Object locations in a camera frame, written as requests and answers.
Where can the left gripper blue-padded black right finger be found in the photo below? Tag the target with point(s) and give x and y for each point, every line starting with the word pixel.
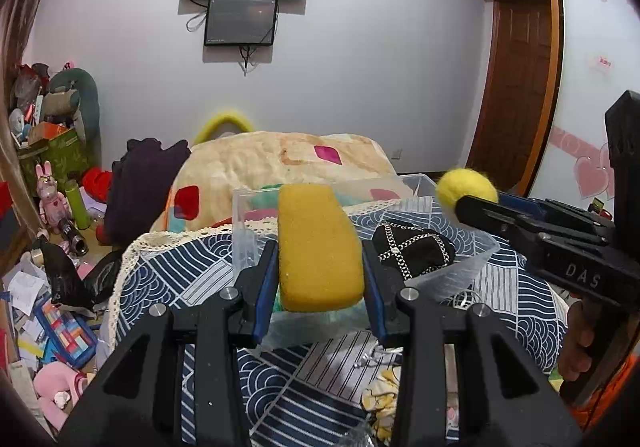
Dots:
pixel 504 400

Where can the yellow felt ball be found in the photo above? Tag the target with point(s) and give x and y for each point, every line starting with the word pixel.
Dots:
pixel 464 182

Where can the green bottle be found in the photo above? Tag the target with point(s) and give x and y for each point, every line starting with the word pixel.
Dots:
pixel 77 206

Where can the white wardrobe sliding door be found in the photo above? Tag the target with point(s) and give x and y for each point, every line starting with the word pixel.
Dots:
pixel 599 61

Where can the black pouch with chain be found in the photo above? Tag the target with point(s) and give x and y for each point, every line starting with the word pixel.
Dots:
pixel 413 251

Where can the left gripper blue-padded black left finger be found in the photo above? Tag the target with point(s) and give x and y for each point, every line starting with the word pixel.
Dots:
pixel 135 399

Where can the yellow white patterned socks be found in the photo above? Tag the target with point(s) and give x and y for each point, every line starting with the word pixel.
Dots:
pixel 379 399

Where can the yellow curved plush hoop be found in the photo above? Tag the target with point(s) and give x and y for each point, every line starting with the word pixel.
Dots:
pixel 227 121

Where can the blue white patterned tablecloth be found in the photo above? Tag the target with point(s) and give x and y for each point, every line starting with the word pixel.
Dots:
pixel 303 385

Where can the black plastic bag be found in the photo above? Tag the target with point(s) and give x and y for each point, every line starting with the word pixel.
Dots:
pixel 67 287

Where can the dark purple garment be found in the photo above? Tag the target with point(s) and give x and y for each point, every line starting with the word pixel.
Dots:
pixel 141 180

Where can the yellow sponge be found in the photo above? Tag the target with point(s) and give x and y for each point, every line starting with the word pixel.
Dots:
pixel 320 258

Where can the clear bag with grey cloth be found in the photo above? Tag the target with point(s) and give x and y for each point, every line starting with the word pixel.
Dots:
pixel 361 436

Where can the pink plush toy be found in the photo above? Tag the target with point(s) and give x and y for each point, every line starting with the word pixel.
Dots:
pixel 58 385

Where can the green cardboard box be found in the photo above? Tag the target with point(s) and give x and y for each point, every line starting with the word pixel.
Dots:
pixel 68 155

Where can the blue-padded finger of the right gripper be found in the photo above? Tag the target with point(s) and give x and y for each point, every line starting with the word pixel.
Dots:
pixel 537 209

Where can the green knitted cloth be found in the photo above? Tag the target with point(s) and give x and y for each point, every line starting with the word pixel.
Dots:
pixel 352 316

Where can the red cloth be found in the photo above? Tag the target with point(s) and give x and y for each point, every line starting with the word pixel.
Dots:
pixel 97 183

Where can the grey-green plush pillow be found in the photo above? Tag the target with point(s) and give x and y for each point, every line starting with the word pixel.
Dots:
pixel 72 93

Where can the clear plastic storage box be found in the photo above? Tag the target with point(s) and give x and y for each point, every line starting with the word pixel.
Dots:
pixel 367 203

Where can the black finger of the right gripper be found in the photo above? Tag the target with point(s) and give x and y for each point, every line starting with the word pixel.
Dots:
pixel 492 218

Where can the brown wooden door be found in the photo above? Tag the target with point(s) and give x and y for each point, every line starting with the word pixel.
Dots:
pixel 515 104

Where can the pink rabbit toy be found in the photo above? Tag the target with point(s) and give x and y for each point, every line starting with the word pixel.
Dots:
pixel 53 205

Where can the person's right hand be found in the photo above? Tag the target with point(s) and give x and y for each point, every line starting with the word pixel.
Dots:
pixel 574 359

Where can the black camera lens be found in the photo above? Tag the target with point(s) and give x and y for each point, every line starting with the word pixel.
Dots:
pixel 76 243

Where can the colourful blue-framed box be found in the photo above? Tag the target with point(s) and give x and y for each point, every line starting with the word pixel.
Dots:
pixel 70 339

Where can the beige blanket with colourful patches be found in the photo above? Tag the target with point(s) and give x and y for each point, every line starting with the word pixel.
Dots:
pixel 201 194

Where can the small black wall monitor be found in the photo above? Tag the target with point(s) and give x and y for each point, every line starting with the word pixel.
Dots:
pixel 240 22

